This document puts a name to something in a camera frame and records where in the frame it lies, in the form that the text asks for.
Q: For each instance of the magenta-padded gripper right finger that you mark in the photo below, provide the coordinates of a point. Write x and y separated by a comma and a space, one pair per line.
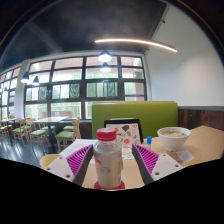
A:
163, 165

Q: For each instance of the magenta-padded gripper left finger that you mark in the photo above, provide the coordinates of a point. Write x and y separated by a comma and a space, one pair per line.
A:
60, 166

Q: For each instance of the clear red-capped drink bottle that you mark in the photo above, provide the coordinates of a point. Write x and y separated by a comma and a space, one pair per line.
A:
107, 160

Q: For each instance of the small white packet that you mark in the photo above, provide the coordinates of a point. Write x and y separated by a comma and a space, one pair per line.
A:
185, 155

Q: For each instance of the white paper sheet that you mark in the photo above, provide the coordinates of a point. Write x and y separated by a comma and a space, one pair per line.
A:
76, 146

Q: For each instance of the small blue-capped bottle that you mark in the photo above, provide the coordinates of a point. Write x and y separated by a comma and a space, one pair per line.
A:
149, 141

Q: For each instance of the white bowl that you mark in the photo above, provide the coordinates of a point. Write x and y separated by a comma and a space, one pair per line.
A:
173, 138

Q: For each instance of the wooden chairs with green seats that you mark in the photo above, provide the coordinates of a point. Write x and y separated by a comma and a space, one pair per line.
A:
65, 135

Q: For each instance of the flat round red coaster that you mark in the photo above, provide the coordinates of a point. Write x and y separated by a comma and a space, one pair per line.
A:
122, 185

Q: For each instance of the wooden dining table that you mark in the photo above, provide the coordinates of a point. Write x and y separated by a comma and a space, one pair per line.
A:
50, 119

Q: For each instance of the black laptop with stickers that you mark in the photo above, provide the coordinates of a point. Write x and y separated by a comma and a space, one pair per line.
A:
128, 131

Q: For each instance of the green upholstered bench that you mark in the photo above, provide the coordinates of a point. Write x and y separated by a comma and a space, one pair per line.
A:
133, 111

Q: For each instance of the long curved ceiling light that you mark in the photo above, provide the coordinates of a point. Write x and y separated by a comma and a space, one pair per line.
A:
133, 41

